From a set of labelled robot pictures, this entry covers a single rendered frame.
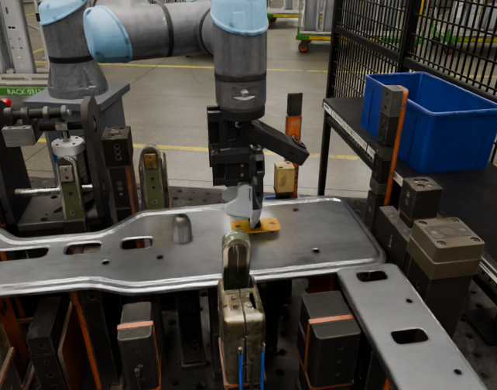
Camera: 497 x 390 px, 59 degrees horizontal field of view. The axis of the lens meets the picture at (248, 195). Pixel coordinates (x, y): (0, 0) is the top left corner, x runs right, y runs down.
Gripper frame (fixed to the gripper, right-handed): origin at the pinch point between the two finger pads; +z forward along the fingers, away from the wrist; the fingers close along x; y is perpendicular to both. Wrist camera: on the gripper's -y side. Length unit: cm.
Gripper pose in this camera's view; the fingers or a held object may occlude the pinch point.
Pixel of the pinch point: (255, 217)
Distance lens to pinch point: 75.7
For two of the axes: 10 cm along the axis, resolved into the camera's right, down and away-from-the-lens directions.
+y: -9.9, 0.9, -1.3
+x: 1.6, 4.8, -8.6
